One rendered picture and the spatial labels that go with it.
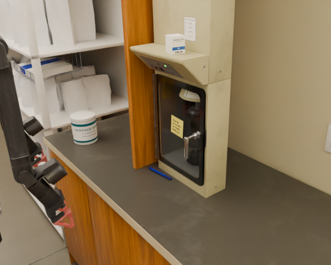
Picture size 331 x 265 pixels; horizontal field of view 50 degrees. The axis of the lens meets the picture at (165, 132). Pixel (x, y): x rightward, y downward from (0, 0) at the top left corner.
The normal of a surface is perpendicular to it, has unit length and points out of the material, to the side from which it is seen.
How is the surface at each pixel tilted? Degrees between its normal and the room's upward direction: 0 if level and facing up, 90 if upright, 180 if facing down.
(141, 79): 90
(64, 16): 96
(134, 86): 90
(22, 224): 0
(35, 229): 0
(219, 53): 90
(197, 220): 0
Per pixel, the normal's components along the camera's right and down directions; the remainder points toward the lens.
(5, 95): 0.41, 0.36
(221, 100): 0.60, 0.32
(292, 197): -0.03, -0.91
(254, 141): -0.80, 0.26
